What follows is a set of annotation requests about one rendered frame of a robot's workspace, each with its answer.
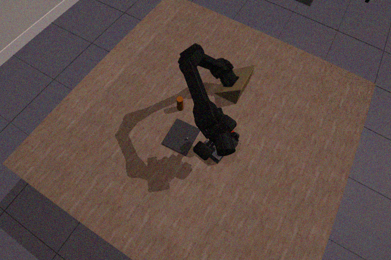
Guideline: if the dark cylinder with orange end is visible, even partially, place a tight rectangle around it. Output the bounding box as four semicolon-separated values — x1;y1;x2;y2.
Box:
177;96;183;111

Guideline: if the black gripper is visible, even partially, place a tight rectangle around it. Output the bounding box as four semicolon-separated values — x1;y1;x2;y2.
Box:
193;115;237;160

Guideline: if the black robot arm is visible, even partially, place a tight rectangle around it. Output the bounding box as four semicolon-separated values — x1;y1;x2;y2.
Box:
178;43;240;157

